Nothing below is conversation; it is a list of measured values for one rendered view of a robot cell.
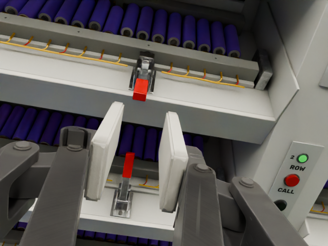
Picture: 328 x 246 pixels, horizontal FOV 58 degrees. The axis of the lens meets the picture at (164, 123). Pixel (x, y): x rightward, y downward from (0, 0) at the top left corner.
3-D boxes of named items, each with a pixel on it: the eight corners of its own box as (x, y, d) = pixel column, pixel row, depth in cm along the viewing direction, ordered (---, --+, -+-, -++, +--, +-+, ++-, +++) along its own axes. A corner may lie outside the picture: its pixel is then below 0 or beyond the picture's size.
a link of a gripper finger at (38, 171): (75, 209, 12) (-3, 196, 11) (99, 155, 16) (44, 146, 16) (80, 175, 11) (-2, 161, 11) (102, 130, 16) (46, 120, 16)
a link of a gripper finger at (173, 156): (172, 153, 13) (189, 156, 13) (166, 110, 19) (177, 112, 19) (159, 212, 14) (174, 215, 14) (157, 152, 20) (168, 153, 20)
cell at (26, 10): (50, 4, 41) (32, 29, 37) (36, 1, 41) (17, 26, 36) (48, -9, 40) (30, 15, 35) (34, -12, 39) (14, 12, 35)
